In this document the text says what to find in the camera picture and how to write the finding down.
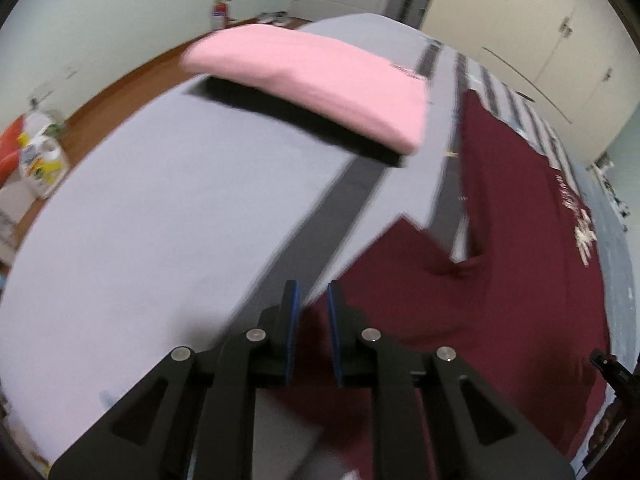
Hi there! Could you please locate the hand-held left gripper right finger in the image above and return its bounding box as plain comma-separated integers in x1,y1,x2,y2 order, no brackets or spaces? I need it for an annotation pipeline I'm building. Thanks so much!
326,280,577,480

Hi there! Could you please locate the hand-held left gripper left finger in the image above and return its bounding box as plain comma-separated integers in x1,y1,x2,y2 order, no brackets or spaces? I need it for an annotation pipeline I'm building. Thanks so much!
48,280,302,480

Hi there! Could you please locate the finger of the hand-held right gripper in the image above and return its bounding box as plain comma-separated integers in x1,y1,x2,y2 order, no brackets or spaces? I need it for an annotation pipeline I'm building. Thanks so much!
589,349,632,386

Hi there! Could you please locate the maroon shirt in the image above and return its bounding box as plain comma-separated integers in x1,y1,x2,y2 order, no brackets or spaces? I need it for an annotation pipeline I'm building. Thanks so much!
272,89,613,480

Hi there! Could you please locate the person's right hand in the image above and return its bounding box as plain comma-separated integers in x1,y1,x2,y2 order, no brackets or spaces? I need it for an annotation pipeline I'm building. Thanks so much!
589,404,621,461

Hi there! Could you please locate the white nightstand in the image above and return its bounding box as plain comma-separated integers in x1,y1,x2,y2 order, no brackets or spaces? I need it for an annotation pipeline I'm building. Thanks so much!
587,160,633,233

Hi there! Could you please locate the striped star-print bed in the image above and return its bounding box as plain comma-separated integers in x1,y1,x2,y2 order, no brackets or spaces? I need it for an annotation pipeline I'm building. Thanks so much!
0,12,636,480

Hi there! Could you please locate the folded pink garment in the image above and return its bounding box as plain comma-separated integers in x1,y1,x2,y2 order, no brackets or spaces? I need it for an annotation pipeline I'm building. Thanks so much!
179,24,432,156

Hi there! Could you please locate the white detergent bottle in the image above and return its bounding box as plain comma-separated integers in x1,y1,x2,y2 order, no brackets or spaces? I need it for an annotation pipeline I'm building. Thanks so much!
17,112,71,198

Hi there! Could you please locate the open white cardboard box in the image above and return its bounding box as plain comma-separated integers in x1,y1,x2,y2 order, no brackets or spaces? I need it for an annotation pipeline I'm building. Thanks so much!
0,180,36,276

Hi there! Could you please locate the red fire extinguisher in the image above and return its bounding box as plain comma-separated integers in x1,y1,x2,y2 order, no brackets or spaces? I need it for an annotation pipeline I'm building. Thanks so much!
209,0,233,32

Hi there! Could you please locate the dark ribbed suitcase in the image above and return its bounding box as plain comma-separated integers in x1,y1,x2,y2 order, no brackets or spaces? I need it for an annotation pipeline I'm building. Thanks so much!
387,0,432,28

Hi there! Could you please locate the red plastic bag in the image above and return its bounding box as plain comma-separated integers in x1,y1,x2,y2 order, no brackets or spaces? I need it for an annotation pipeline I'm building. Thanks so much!
0,114,31,186

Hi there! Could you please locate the cream wardrobe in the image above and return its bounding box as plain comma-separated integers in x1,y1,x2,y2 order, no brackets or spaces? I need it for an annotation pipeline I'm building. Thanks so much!
420,0,640,161

